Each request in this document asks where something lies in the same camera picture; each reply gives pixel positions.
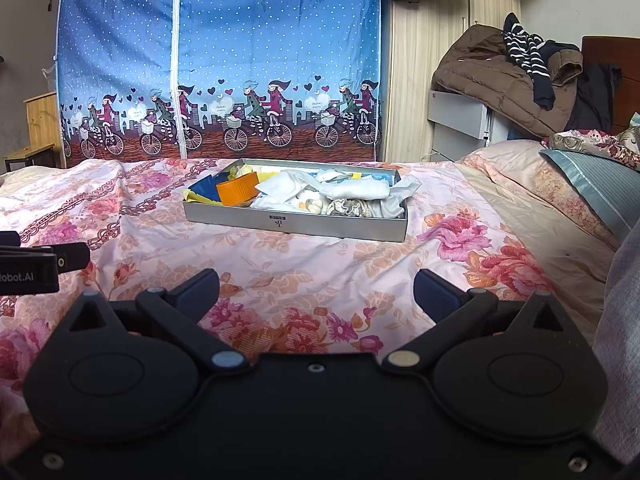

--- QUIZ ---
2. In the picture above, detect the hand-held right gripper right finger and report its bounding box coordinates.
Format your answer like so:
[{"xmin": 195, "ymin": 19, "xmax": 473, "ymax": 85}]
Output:
[{"xmin": 382, "ymin": 268, "xmax": 581, "ymax": 376}]

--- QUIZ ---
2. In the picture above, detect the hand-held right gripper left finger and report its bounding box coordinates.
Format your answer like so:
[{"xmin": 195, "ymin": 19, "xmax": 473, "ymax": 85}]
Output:
[{"xmin": 52, "ymin": 268, "xmax": 251, "ymax": 376}]

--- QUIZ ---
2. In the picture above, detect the orange plastic cup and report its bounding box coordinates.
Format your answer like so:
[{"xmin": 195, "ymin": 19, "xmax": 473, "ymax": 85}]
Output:
[{"xmin": 216, "ymin": 172, "xmax": 261, "ymax": 207}]

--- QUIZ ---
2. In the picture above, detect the grey drawstring pouch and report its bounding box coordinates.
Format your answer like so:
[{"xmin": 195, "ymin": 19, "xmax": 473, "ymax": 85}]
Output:
[{"xmin": 327, "ymin": 199, "xmax": 375, "ymax": 219}]

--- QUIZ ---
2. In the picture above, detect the grey shallow cardboard box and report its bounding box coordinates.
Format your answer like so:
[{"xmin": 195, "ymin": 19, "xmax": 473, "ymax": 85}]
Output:
[{"xmin": 182, "ymin": 157, "xmax": 410, "ymax": 243}]

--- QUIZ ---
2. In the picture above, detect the white cloth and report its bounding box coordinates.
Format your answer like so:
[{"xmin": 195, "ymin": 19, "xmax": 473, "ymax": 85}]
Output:
[{"xmin": 320, "ymin": 176, "xmax": 418, "ymax": 218}]

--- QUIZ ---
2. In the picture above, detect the wooden stool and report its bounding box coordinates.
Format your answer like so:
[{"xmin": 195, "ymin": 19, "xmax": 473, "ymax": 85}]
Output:
[{"xmin": 2, "ymin": 143, "xmax": 56, "ymax": 173}]

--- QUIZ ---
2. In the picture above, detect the pink floral bedsheet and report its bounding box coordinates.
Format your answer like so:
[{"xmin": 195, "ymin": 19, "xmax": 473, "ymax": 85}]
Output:
[{"xmin": 0, "ymin": 157, "xmax": 621, "ymax": 461}]

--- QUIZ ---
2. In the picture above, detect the small light wooden cabinet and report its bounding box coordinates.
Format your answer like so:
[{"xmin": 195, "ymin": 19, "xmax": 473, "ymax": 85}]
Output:
[{"xmin": 24, "ymin": 91, "xmax": 63, "ymax": 168}]

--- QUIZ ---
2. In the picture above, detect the beige floral pillow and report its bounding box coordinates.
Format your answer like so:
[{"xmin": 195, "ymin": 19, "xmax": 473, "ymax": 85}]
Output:
[{"xmin": 457, "ymin": 140, "xmax": 621, "ymax": 261}]

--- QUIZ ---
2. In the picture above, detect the grey white cabinet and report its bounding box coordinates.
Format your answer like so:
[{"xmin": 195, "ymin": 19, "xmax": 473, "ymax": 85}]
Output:
[{"xmin": 427, "ymin": 89, "xmax": 511, "ymax": 163}]

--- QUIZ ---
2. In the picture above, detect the grey cloth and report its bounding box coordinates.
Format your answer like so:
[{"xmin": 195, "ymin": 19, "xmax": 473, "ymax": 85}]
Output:
[{"xmin": 592, "ymin": 220, "xmax": 640, "ymax": 466}]

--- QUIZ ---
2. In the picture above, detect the blue striped pillow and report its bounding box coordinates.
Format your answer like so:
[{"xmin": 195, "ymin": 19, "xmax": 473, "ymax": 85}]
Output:
[{"xmin": 539, "ymin": 149, "xmax": 640, "ymax": 241}]

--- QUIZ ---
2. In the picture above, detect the floral patterned quilt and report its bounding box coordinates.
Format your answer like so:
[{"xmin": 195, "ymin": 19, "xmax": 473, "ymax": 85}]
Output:
[{"xmin": 542, "ymin": 112, "xmax": 640, "ymax": 171}]

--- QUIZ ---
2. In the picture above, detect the brown padded jacket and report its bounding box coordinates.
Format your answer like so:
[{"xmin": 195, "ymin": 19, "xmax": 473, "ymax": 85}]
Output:
[{"xmin": 432, "ymin": 24, "xmax": 583, "ymax": 138}]

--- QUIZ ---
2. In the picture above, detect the light wooden wardrobe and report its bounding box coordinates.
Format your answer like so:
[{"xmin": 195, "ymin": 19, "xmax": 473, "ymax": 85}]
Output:
[{"xmin": 382, "ymin": 0, "xmax": 523, "ymax": 165}]

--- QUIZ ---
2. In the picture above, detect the dark garment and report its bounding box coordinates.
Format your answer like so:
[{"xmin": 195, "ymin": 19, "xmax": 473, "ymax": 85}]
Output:
[{"xmin": 565, "ymin": 62, "xmax": 623, "ymax": 133}]

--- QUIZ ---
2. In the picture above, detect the blue printed fabric wardrobe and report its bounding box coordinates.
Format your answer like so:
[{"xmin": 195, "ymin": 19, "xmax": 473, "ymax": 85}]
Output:
[{"xmin": 54, "ymin": 0, "xmax": 388, "ymax": 168}]

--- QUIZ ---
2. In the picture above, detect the black white striped sweater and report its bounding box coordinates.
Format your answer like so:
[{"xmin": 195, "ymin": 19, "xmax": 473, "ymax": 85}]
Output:
[{"xmin": 502, "ymin": 12, "xmax": 556, "ymax": 110}]

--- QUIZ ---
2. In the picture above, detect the dark wooden headboard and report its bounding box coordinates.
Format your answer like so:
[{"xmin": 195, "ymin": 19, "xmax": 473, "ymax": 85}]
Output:
[{"xmin": 581, "ymin": 36, "xmax": 640, "ymax": 131}]

